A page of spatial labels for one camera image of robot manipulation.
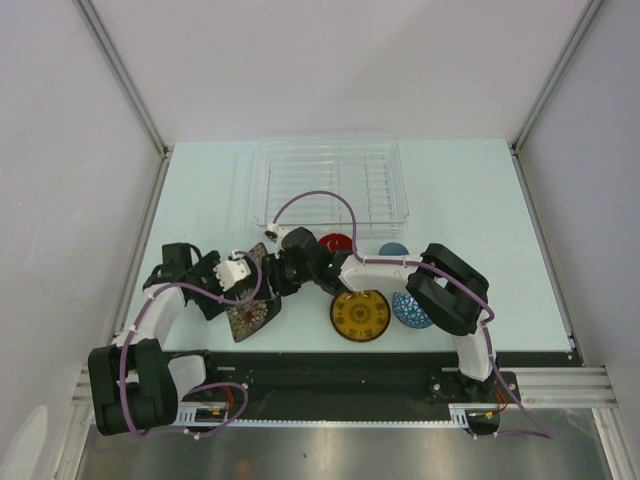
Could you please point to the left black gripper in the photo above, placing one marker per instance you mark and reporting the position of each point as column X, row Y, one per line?
column 206, row 266

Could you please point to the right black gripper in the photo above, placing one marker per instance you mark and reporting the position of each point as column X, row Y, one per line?
column 274, row 284

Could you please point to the black floral square plate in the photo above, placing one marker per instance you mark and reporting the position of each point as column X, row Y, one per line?
column 247, row 319

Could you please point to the clear plastic dish rack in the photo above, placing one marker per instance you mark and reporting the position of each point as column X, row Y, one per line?
column 315, row 181

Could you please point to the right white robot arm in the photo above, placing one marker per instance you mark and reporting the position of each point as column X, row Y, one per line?
column 452, row 293

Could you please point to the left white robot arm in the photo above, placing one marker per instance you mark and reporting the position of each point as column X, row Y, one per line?
column 135, row 385

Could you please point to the red black mug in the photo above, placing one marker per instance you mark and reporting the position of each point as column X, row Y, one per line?
column 334, row 242

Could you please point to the yellow round patterned plate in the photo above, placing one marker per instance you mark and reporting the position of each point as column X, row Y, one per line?
column 361, row 316

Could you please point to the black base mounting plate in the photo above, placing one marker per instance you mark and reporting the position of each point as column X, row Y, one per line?
column 430, row 376

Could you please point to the light blue cup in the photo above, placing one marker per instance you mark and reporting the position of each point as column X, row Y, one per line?
column 393, row 249

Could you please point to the blue white patterned bowl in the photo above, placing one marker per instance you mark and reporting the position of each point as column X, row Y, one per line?
column 407, row 310

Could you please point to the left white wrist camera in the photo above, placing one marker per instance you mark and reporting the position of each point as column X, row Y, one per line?
column 232, row 271

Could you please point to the aluminium frame rail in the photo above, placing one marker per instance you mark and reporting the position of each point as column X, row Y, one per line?
column 537, row 386

